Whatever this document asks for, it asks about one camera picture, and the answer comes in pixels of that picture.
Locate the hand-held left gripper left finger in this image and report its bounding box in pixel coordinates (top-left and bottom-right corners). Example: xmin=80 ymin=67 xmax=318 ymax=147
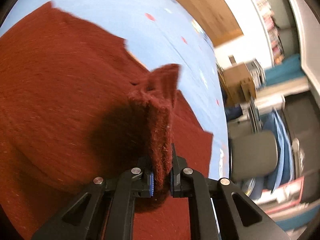
xmin=31 ymin=156 xmax=154 ymax=240

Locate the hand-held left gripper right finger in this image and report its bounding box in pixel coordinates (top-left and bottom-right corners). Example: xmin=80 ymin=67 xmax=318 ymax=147
xmin=169 ymin=143 xmax=291 ymax=240

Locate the dark red knitted garment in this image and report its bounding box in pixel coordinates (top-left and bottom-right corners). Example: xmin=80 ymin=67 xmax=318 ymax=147
xmin=0 ymin=1 xmax=214 ymax=240

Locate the grey padded chair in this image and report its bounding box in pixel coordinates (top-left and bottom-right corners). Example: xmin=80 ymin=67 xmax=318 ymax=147
xmin=228 ymin=130 xmax=279 ymax=182

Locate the dark blue backpack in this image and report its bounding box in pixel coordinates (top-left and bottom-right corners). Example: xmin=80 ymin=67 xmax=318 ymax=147
xmin=224 ymin=104 xmax=243 ymax=121

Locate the blue quilt pile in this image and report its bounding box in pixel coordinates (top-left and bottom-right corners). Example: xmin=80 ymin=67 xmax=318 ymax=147
xmin=259 ymin=109 xmax=296 ymax=193

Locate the red framed mirror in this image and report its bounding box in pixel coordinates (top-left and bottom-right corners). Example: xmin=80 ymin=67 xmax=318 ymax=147
xmin=259 ymin=176 xmax=306 ymax=213

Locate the wooden drawer cabinet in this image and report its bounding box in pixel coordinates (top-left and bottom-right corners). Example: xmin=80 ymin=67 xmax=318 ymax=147
xmin=219 ymin=62 xmax=258 ymax=106

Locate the white round lamp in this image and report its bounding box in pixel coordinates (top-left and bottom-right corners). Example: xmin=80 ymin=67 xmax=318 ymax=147
xmin=291 ymin=137 xmax=301 ymax=156

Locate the wooden headboard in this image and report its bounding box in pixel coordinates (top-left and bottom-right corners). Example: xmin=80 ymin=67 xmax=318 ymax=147
xmin=154 ymin=0 xmax=244 ymax=47

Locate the blue dinosaur print bed sheet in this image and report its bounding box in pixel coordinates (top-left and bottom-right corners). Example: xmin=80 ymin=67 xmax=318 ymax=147
xmin=1 ymin=0 xmax=232 ymax=181

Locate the row of books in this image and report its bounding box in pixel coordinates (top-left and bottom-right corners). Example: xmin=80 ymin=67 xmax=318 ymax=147
xmin=243 ymin=0 xmax=286 ymax=64

